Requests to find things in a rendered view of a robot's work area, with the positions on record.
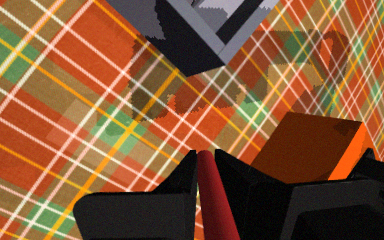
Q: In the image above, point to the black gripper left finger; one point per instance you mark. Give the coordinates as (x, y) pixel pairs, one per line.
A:
(168, 211)

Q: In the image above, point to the red peg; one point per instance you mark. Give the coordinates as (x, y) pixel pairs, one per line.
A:
(218, 221)

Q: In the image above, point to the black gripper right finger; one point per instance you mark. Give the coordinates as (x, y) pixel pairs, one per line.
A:
(265, 208)

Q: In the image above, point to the white flat plate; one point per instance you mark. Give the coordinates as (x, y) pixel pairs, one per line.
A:
(193, 2)

